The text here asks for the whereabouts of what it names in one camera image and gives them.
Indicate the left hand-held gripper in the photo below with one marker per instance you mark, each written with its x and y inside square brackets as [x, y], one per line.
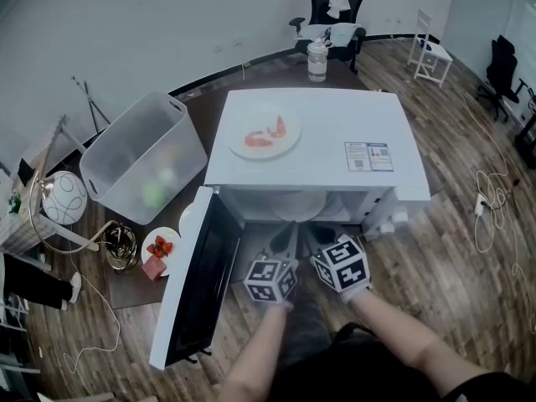
[268, 279]

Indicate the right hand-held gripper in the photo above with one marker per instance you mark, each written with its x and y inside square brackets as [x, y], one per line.
[343, 266]

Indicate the plain white round plate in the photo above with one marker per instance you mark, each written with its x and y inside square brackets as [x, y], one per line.
[295, 207]

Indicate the white microwave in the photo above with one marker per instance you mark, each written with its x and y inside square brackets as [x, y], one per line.
[335, 120]

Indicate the person's left forearm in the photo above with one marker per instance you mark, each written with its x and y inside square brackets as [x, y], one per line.
[251, 358]

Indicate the person's right forearm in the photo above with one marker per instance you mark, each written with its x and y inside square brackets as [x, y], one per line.
[402, 333]

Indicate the grey white wrist band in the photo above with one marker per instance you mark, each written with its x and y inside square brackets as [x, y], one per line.
[356, 295]

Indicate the red cooked shrimp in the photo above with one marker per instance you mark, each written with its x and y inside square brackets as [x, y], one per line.
[255, 140]

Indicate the red strawberries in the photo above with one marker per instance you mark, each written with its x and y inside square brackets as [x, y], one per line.
[160, 247]

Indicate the white plate with shrimp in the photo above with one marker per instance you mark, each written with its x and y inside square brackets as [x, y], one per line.
[255, 120]

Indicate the pink block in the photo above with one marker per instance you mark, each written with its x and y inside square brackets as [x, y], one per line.
[153, 268]

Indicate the small white strawberry plate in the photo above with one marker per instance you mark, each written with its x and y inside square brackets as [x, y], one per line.
[148, 237]

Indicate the person's dark clothing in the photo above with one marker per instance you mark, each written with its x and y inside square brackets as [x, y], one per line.
[356, 371]

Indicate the green round vegetable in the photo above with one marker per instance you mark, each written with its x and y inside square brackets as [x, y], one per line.
[154, 194]

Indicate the dark table with white legs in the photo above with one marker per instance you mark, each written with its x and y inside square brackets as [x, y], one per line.
[130, 291]

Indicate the white power strip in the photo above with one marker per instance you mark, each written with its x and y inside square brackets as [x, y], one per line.
[480, 204]

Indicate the clear glass jar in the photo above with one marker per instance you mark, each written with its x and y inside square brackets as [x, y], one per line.
[317, 61]

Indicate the translucent plastic storage bin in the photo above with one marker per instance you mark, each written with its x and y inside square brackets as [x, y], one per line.
[138, 140]

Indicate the light plastic bag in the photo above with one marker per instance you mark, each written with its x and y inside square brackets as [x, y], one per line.
[343, 34]

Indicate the white wooden chair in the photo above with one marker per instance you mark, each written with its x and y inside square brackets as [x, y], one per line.
[439, 55]

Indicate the dark blue item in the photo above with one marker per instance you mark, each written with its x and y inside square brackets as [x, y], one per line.
[426, 45]

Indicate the white globe lamp gold base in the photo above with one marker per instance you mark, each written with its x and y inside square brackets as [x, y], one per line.
[65, 197]

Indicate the black metal stand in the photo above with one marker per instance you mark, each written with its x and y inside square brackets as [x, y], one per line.
[527, 140]

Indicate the black office chair with armrests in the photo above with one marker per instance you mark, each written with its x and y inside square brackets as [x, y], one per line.
[320, 2]

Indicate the thin black tripod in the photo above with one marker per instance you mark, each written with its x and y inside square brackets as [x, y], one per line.
[92, 107]

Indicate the black high-back office chair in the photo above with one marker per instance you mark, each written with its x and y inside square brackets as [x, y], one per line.
[502, 69]

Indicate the white checkered side table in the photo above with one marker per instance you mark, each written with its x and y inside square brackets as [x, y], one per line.
[25, 233]

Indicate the black tablet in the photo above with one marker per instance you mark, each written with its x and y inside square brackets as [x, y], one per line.
[25, 170]

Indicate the small green plant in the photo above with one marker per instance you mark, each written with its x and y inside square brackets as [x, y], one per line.
[14, 203]

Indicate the white metal rack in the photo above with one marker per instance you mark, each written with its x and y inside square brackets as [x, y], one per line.
[14, 314]

